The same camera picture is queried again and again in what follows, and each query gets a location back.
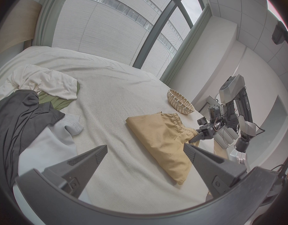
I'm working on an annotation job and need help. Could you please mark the tan shorts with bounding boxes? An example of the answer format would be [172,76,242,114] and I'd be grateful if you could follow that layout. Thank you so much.
[126,112,201,185]

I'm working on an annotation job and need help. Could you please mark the bed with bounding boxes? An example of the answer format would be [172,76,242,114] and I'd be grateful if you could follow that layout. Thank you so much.
[0,0,229,211]

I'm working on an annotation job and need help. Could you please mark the pale blue garment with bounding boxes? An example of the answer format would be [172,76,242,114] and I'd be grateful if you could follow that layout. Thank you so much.
[17,115,84,173]

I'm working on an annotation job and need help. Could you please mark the green garment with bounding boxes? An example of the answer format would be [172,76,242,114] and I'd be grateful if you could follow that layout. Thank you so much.
[38,82,80,110]

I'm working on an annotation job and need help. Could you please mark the grey-green curtain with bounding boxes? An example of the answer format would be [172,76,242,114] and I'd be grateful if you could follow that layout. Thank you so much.
[31,0,76,47]

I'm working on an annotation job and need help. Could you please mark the white garment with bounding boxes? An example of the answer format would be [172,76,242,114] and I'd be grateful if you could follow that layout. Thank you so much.
[0,65,78,101]

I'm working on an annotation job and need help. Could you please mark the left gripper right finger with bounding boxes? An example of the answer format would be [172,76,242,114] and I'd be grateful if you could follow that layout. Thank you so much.
[183,143,247,198]

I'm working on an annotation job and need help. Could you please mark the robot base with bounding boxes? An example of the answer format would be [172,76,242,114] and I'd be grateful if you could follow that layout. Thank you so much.
[214,127,249,167]

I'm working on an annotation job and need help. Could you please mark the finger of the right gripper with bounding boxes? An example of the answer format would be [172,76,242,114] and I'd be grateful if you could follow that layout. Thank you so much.
[189,135,205,144]

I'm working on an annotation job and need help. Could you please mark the grey small table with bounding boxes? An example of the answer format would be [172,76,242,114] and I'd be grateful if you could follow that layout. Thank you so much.
[200,96,220,112]

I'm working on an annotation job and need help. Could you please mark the black T-shirt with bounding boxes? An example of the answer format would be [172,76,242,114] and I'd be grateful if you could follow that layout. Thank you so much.
[0,90,66,189]

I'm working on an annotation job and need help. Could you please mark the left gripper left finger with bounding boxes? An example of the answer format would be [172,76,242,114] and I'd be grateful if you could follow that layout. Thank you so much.
[43,145,108,198]

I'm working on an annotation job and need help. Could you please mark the round woven basket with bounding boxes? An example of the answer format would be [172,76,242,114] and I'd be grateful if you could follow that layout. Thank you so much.
[167,89,195,114]

